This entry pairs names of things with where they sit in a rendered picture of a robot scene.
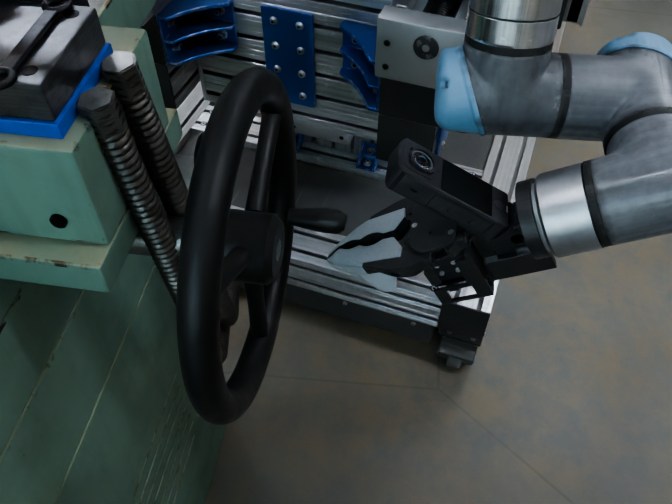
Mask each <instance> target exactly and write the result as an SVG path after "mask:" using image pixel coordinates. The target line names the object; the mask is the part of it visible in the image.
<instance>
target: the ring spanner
mask: <svg viewBox="0 0 672 504"><path fill-rule="evenodd" d="M56 3H64V4H63V5H61V6H59V7H50V6H51V5H53V4H56ZM72 6H73V2H72V0H44V1H43V2H42V4H41V9H42V11H43V13H42V14H41V15H40V16H39V18H38V19H37V20H36V21H35V23H34V24H33V25H32V26H31V28H30V29H29V30H28V31H27V33H26V34H25V35H24V36H23V38H22V39H21V40H20V41H19V43H18V44H17V45H16V46H15V47H14V49H13V50H12V51H11V52H10V54H9V55H8V56H7V57H6V59H5V60H4V61H3V62H2V64H1V65H0V76H8V77H7V78H6V79H4V80H2V81H0V91H1V90H5V89H8V88H10V87H11V86H13V85H14V84H15V82H16V80H17V74H16V72H15V71H16V70H17V68H18V67H19V66H20V64H21V63H22V62H23V61H24V59H25V58H26V57H27V55H28V54H29V53H30V51H31V50H32V49H33V48H34V46H35V45H36V44H37V42H38V41H39V40H40V38H41V37H42V36H43V35H44V33H45V32H46V31H47V29H48V28H49V27H50V25H51V24H52V23H53V22H54V20H55V19H56V18H57V16H58V15H61V14H64V13H66V12H68V11H70V10H71V8H72Z"/></svg>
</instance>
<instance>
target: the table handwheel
mask: <svg viewBox="0 0 672 504"><path fill-rule="evenodd" d="M258 110H260V113H261V123H260V129H259V136H258V142H257V149H256V155H255V162H254V166H253V171H252V176H251V181H250V186H249V191H248V196H247V201H246V206H245V210H240V209H230V207H231V201H232V196H233V191H234V186H235V181H236V176H237V172H238V168H239V164H240V160H241V156H242V152H243V148H244V145H245V142H246V139H247V136H248V133H249V130H250V128H251V125H252V123H253V120H254V118H255V116H256V114H257V112H258ZM296 178H297V162H296V139H295V128H294V120H293V113H292V108H291V103H290V99H289V96H288V93H287V91H286V89H285V87H284V85H283V83H282V81H281V80H280V78H279V77H278V76H277V75H276V74H275V73H274V72H272V71H270V70H268V69H266V68H263V67H252V68H248V69H245V70H243V71H242V72H240V73H239V74H237V75H236V76H235V77H234V78H233V79H232V80H231V81H230V82H229V83H228V85H227V86H226V87H225V89H224V90H223V92H222V93H221V95H220V97H219V98H218V100H217V102H216V104H215V106H214V108H213V110H212V113H211V115H210V117H209V120H208V122H207V125H206V128H205V131H204V134H203V137H202V140H201V143H200V146H199V150H198V153H197V157H196V161H195V165H194V169H193V173H192V177H191V182H190V186H189V191H188V197H187V202H186V208H185V214H184V217H175V216H167V218H168V220H169V222H170V225H171V227H172V230H173V231H174V235H175V237H174V238H175V239H176V245H175V248H176V250H177V252H176V253H175V254H176V255H178V256H179V257H178V259H179V263H178V277H177V302H176V321H177V341H178V352H179V360H180V367H181V373H182V378H183V382H184V386H185V390H186V393H187V395H188V398H189V400H190V402H191V404H192V406H193V408H194V409H195V411H196V412H197V413H198V414H199V415H200V416H201V417H202V418H203V419H204V420H205V421H207V422H209V423H212V424H215V425H225V424H229V423H232V422H234V421H235V420H237V419H238V418H240V417H241V416H242V415H243V414H244V413H245V412H246V410H247V409H248V408H249V406H250V405H251V403H252V402H253V400H254V398H255V396H256V394H257V392H258V390H259V388H260V385H261V383H262V380H263V378H264V375H265V372H266V369H267V366H268V363H269V360H270V357H271V354H272V350H273V347H274V343H275V339H276V335H277V331H278V327H279V322H280V318H281V313H282V308H283V303H284V298H285V292H286V286H287V280H288V273H289V266H290V259H291V251H292V242H293V232H294V226H293V225H288V224H287V216H288V210H289V208H295V205H296ZM267 200H268V213H266V208H267ZM232 281H236V282H244V287H245V292H246V298H247V303H248V311H249V320H250V327H249V330H248V334H247V337H246V340H245V343H244V346H243V349H242V352H241V354H240V357H239V360H238V362H237V364H236V367H235V369H234V371H233V373H232V375H231V377H230V378H229V380H228V382H227V383H226V381H225V377H224V373H223V366H222V357H221V341H220V300H221V295H222V294H223V292H224V291H225V290H226V288H227V287H228V286H229V285H230V283H231V282H232Z"/></svg>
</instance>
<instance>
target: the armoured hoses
mask: <svg viewBox="0 0 672 504"><path fill-rule="evenodd" d="M100 67H101V71H102V74H103V76H104V78H105V80H106V82H107V83H110V84H112V85H113V86H114V88H115V90H116V91H117V95H118V97H119V99H120V102H119V100H118V97H117V95H116V93H115V91H113V90H111V89H109V88H108V87H100V86H98V87H95V88H92V89H89V90H87V91H85V92H83V93H81V95H80V96H79V98H78V100H77V102H76V103H77V110H78V112H79V114H80V116H81V118H82V119H85V120H87V121H88V122H90V123H91V126H92V128H94V130H95V135H97V137H98V142H99V143H101V149H103V150H104V156H106V157H107V162H108V163H110V169H112V170H113V175H114V176H115V181H117V182H118V187H119V188H120V192H121V193H122V194H123V198H124V199H125V204H127V205H128V207H127V209H129V210H130V215H132V216H133V220H134V221H135V225H136V226H137V227H138V231H140V235H141V236H142V238H143V241H144V242H145V245H146V246H147V248H148V251H149V252H150V255H151V256H152V259H153V261H154V263H155V265H156V266H157V269H158V270H159V274H161V278H162V279H163V281H164V283H165V285H166V287H167V289H168V291H169V293H170V295H171V297H172V299H173V302H174V303H175V306H176V302H177V277H178V263H179V259H178V257H179V256H178V255H176V254H175V253H176V252H177V250H176V248H175V245H176V239H175V238H174V237H175V235H174V231H173V230H172V227H171V225H170V222H169V220H168V218H167V216H175V217H184V214H185V208H186V202H187V197H188V189H187V186H186V184H185V181H184V179H183V176H182V174H181V171H180V169H179V166H178V164H177V161H176V159H175V156H174V154H173V151H172V149H171V146H170V143H169V141H168V138H167V136H166V133H165V131H164V128H163V125H162V123H161V120H160V118H159V115H158V113H157V111H156V108H155V105H154V103H153V100H152V98H151V95H150V92H149V91H148V88H147V85H146V84H145V80H144V77H143V74H142V72H141V69H140V67H139V64H138V62H137V59H136V57H135V54H134V53H131V52H129V51H116V52H114V53H112V54H110V55H108V56H107V57H105V58H104V59H102V62H101V64H100ZM121 104H122V105H123V109H122V107H121ZM123 111H125V112H126V116H125V114H124V112H123ZM126 118H128V124H130V125H131V130H132V131H133V136H134V137H136V138H135V141H136V142H137V143H138V148H139V149H140V152H139V149H137V145H136V142H134V138H133V136H132V135H131V131H130V128H128V124H127V121H126ZM140 154H142V156H141V155H140ZM142 159H143V160H145V164H144V162H143V160H142ZM145 165H146V166H147V167H145ZM147 170H148V171H149V174H148V171H147ZM150 176H151V178H150ZM152 181H153V182H152ZM153 185H154V186H155V187H156V188H155V187H154V186H153ZM155 189H156V190H155ZM156 191H157V192H156ZM157 193H158V194H157ZM158 196H159V197H160V198H159V197H158ZM160 201H161V202H162V204H161V202H160ZM162 205H163V206H162ZM163 207H164V209H165V210H164V209H163ZM165 211H166V213H167V215H166V214H165ZM239 287H240V282H236V281H232V282H231V283H230V285H229V286H228V287H227V288H226V290H225V291H224V292H223V294H222V295H221V300H220V341H221V357H222V364H223V362H224V361H225V360H226V358H227V354H228V345H229V335H230V326H232V325H234V324H235V323H236V321H237V320H238V315H239V291H240V290H239V289H240V288H239Z"/></svg>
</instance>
